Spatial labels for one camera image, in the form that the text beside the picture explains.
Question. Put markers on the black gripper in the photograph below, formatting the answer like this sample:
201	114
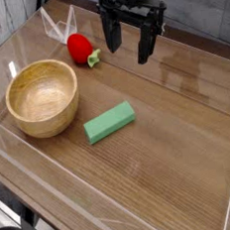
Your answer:
147	14

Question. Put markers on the red fruit with green stem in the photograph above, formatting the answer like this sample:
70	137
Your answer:
81	50

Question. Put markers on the green rectangular block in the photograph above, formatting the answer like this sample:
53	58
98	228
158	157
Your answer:
109	122

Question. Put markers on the wooden bowl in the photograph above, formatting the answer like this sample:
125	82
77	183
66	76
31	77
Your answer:
43	98

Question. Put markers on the clear acrylic tray wall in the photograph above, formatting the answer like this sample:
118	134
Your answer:
168	170

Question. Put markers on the clear acrylic corner bracket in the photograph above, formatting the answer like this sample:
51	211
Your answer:
59	31

